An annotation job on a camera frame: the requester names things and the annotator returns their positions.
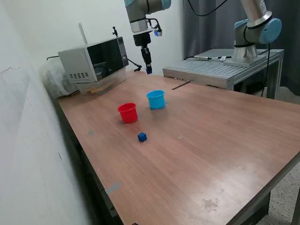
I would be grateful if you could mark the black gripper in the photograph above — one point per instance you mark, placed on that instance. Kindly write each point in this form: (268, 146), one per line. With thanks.
(141, 39)

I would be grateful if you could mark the blue cube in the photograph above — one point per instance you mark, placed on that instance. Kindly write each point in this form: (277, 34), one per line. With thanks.
(148, 71)
(142, 137)

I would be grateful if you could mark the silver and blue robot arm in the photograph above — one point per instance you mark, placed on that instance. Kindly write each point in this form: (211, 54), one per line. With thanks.
(140, 9)

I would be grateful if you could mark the dark tape strip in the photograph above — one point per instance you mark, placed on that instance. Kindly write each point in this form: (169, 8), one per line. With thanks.
(179, 86)

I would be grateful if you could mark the silver microwave oven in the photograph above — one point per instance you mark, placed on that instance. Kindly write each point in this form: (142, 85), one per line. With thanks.
(98, 58)

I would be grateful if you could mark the blue plastic cup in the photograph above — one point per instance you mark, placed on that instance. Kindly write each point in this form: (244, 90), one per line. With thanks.
(156, 100)

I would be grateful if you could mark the wooden slat riser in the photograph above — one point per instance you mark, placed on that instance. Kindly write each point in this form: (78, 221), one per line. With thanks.
(98, 89)

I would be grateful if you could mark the red plastic cup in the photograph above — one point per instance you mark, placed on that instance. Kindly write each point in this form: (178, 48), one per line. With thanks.
(127, 114)

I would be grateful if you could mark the thin white rod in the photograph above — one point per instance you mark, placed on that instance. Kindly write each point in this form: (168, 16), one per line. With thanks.
(82, 32)

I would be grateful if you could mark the aluminium extrusion robot stand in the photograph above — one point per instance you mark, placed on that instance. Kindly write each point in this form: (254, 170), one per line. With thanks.
(211, 68)

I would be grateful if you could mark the dark grey curtain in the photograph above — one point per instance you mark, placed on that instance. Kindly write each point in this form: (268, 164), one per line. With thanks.
(211, 42)

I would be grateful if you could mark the white warning label tag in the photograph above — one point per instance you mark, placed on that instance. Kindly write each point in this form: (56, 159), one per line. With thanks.
(223, 58)

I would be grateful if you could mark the clear plastic bag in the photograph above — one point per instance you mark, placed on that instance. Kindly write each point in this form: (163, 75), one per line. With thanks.
(54, 77)

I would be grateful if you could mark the long grey tape piece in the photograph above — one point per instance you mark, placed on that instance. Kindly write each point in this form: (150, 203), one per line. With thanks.
(113, 188)

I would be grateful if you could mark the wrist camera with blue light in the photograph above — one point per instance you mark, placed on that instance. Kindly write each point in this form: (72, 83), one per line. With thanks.
(158, 32)

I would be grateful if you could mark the black ball-head mount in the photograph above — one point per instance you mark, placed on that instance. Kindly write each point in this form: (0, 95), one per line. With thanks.
(114, 31)

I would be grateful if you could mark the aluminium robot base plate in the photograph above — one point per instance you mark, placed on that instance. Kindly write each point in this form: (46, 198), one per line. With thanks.
(234, 63)

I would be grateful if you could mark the grey metal edge bracket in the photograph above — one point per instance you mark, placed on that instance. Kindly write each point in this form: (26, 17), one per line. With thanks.
(110, 206)

